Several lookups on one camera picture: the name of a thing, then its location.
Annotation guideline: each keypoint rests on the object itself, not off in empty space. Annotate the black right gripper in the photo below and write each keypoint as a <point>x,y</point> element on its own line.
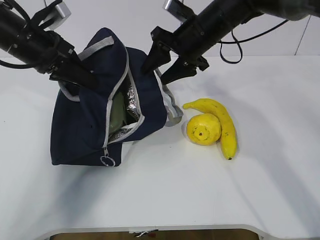
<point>184,41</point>

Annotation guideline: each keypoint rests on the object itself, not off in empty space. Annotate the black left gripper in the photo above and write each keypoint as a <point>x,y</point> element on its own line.
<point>47,52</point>

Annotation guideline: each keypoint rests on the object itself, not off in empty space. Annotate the navy blue lunch bag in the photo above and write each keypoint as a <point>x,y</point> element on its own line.
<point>81,117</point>

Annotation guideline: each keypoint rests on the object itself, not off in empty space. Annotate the green lidded glass container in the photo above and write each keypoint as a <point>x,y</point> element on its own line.
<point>119,115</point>

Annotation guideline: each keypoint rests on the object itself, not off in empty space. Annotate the yellow lemon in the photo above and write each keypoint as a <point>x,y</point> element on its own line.
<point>204,129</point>

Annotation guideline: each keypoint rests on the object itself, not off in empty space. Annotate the yellow banana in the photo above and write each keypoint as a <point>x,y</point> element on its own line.
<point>228,140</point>

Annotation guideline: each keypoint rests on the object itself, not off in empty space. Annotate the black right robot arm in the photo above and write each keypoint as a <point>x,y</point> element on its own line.
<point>221,17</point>

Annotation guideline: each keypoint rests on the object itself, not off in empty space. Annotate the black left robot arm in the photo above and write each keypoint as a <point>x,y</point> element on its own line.
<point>13,15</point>

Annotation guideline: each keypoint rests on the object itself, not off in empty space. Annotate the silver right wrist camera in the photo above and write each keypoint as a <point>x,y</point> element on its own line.
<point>178,10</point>

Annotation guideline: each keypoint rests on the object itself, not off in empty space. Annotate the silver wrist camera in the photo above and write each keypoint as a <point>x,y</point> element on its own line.
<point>178,10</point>
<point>56,16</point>

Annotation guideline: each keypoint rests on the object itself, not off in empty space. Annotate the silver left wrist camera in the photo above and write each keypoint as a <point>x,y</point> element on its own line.
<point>56,16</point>

